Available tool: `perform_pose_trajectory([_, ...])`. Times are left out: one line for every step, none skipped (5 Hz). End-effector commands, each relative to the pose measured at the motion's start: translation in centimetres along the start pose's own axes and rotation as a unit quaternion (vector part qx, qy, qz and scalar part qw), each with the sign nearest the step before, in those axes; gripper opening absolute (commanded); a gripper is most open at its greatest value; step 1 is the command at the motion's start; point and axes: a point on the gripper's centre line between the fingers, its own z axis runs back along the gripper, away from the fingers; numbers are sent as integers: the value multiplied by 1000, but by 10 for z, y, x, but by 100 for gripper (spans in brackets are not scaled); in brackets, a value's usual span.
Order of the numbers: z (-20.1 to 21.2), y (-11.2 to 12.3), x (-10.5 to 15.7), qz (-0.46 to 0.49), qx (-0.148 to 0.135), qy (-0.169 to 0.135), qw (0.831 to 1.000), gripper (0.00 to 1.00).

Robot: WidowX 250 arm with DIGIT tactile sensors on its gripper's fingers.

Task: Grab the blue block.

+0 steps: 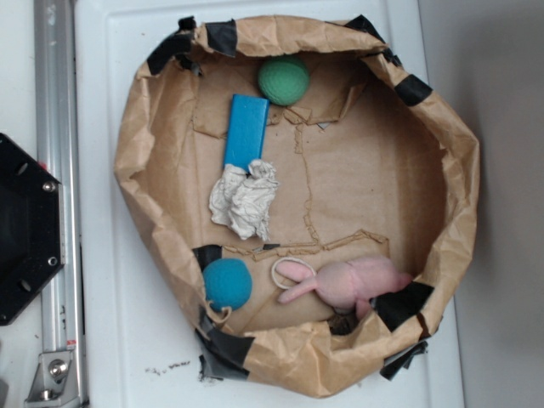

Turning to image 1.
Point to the blue rectangular block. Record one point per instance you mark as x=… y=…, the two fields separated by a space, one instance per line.
x=247 y=126

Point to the crumpled white cloth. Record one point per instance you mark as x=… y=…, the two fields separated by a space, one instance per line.
x=241 y=199

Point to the teal foam ball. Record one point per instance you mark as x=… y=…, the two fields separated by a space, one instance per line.
x=228 y=284

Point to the pink plush bunny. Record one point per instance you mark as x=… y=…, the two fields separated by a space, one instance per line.
x=344 y=286

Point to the green foam ball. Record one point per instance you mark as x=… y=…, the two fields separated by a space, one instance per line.
x=283 y=80

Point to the white tray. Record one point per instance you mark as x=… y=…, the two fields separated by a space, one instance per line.
x=141 y=351

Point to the brown paper bin wall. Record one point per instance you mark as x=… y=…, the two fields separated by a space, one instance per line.
x=371 y=161

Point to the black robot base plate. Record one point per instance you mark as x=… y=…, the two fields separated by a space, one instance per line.
x=31 y=251

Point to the aluminium extrusion rail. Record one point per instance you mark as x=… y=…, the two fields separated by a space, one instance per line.
x=57 y=149

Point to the metal corner bracket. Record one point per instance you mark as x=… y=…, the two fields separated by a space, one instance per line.
x=55 y=381

